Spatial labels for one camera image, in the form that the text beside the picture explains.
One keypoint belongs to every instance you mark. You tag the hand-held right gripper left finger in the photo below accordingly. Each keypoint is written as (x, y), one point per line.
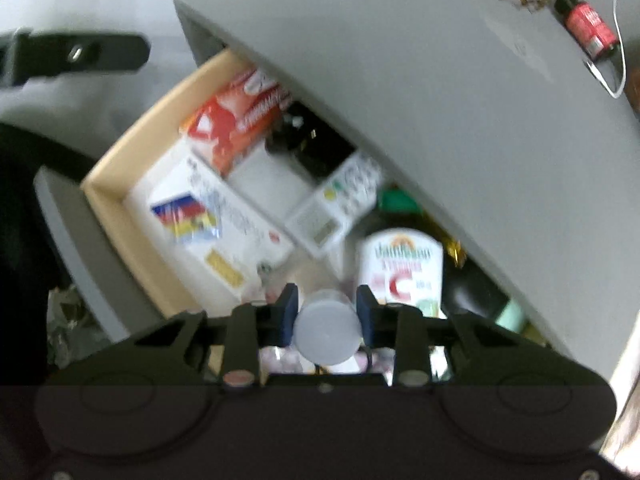
(286, 316)

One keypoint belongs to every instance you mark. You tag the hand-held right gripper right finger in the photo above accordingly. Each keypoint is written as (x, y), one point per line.
(366, 317)

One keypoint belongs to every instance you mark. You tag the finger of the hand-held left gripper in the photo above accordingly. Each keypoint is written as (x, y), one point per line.
(90, 57)

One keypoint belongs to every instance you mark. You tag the clear pill bottle silver cap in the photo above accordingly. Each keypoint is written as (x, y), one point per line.
(327, 331)

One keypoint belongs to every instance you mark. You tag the white striped medicine box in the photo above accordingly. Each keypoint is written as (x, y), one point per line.
(220, 230)

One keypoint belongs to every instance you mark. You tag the green cap vitamin bottle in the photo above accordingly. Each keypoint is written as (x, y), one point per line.
(400, 265)

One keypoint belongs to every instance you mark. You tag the black round container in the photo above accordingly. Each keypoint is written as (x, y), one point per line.
(472, 292)

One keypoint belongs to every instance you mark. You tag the gold foil wrapper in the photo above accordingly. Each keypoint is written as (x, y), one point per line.
(454, 250)

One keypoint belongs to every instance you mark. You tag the white handheld device with buttons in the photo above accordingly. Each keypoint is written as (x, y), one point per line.
(335, 200)

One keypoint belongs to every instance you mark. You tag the mint green packet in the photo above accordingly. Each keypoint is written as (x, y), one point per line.
(512, 317)

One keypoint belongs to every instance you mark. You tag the red and white box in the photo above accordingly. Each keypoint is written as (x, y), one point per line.
(230, 120)

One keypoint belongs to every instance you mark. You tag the dark glass bottle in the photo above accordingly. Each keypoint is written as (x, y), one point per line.
(310, 145)

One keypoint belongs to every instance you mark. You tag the crumpled grey plastic bag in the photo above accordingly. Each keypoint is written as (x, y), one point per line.
(75, 330)

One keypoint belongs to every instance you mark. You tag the grey nightstand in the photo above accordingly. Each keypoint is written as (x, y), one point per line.
(400, 90)

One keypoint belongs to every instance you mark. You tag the black bottle red label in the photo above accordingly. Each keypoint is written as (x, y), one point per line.
(589, 25)

